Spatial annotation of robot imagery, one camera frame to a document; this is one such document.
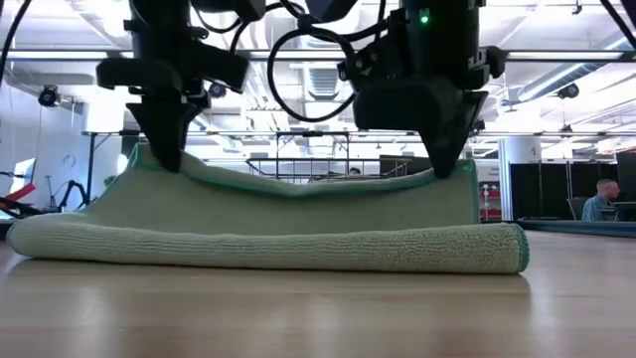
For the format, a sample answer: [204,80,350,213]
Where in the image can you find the black room partition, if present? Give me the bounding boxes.
[509,161,580,221]
[615,151,636,223]

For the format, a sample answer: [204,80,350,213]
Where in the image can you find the black aluminium table frame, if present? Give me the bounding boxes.
[514,218,636,239]

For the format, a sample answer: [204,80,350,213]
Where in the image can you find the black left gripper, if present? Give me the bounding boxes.
[95,42,250,174]

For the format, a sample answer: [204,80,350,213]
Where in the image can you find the sage green microfiber towel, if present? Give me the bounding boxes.
[5,142,531,275]

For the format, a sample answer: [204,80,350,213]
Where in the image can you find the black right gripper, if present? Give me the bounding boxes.
[338,29,508,179]

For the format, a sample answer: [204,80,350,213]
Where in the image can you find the silver ventilation duct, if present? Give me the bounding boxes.
[297,62,349,100]

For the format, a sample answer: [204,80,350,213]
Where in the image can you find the black tall frame stand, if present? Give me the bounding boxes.
[81,129,150,205]

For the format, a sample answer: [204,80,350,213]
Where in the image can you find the red white cart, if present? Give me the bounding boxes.
[479,182,502,223]

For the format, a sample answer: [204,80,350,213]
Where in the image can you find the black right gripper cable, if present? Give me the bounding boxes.
[266,27,359,124]

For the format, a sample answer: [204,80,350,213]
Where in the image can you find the large black screen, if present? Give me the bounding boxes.
[380,154,433,176]

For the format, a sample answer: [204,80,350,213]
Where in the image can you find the copper wire basket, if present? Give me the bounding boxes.
[245,157,413,185]

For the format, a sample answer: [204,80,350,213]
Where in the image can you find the red bar object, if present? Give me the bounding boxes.
[0,182,39,213]

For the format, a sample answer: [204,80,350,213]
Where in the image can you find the thin black hanging cable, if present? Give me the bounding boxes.
[0,0,34,86]

